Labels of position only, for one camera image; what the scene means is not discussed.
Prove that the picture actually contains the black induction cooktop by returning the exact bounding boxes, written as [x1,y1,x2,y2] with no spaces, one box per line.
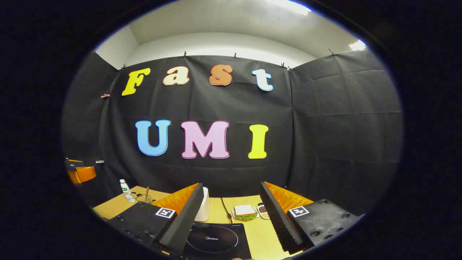
[182,222,253,260]

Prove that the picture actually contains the black backdrop cloth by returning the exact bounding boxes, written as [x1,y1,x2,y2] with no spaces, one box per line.
[61,49,404,217]

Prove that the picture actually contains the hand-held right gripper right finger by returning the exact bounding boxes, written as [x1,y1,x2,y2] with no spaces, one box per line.
[260,181,365,255]

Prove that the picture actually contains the white green-label drink bottle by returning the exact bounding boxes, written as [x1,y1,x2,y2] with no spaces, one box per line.
[119,179,136,203]

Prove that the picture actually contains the white toaster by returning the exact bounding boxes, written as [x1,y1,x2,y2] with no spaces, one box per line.
[195,187,211,222]

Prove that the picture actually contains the plate with sandwich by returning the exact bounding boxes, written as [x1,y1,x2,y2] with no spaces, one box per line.
[232,204,260,220]

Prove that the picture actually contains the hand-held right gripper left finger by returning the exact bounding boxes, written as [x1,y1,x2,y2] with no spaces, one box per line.
[108,182,205,253]

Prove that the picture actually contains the black power cable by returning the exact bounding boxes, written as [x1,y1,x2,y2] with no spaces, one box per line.
[221,198,232,223]

